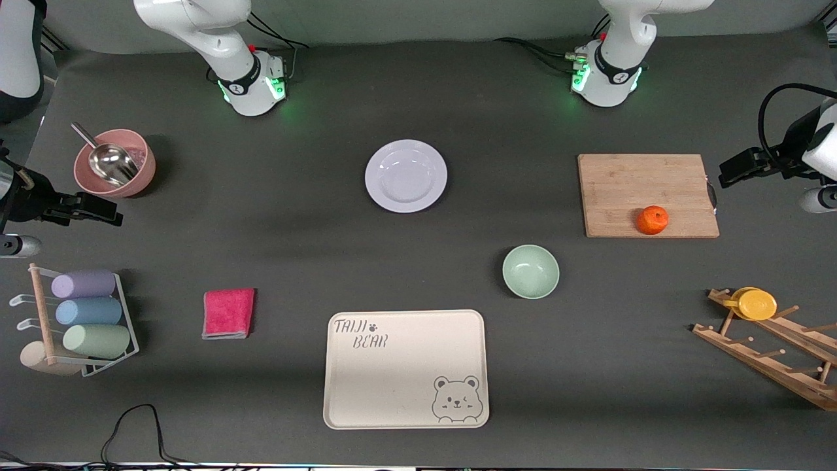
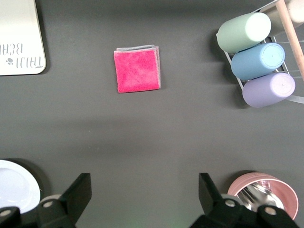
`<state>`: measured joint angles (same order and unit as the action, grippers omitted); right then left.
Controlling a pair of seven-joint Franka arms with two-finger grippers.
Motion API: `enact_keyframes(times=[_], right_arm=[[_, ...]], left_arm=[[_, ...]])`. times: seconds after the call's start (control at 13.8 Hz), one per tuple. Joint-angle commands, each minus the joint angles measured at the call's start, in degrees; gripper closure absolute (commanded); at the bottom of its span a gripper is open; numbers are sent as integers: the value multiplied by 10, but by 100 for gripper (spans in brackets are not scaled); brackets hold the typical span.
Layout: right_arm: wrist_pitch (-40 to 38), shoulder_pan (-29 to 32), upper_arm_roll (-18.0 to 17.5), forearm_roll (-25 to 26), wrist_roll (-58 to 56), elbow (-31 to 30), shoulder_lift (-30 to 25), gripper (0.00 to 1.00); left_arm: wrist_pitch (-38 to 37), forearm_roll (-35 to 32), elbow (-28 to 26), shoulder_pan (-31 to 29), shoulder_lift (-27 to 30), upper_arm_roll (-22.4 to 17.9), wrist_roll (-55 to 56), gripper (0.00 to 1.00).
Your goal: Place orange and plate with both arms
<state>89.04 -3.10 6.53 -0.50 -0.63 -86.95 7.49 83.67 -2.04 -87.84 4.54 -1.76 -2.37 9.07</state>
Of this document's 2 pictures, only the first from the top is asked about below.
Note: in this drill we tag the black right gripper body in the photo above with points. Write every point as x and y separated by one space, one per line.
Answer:
27 199

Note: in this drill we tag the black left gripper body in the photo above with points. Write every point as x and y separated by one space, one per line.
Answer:
786 157

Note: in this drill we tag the orange fruit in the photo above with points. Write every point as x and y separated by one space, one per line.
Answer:
652 220

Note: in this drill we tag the white round plate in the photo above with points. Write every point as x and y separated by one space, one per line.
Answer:
405 175

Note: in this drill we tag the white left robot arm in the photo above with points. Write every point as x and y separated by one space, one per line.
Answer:
614 59

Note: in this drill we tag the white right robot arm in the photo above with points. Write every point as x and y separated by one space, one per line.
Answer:
196 19

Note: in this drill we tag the metal scoop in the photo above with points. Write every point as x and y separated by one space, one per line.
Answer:
111 163

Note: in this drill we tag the pink bowl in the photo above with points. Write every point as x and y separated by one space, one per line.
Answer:
144 173

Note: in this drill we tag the purple cup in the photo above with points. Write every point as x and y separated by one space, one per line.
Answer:
85 284

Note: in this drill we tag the blue cup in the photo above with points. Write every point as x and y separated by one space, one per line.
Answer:
90 311

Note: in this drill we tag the wooden cutting board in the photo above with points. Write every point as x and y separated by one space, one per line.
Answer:
641 190

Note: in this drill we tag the green cup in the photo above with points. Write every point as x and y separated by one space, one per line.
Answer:
98 340

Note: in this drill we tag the yellow cup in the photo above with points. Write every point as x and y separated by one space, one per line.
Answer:
755 304

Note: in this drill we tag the pink folded cloth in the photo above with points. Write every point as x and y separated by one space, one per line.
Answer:
227 313

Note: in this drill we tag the beige cup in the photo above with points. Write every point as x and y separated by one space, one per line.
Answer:
36 358

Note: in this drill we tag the wooden peg drying rack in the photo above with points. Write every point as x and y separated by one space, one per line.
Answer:
771 363

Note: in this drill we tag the pale green bowl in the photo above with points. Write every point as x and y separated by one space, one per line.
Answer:
530 271

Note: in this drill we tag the cream bear print tray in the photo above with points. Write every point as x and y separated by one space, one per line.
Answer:
399 373

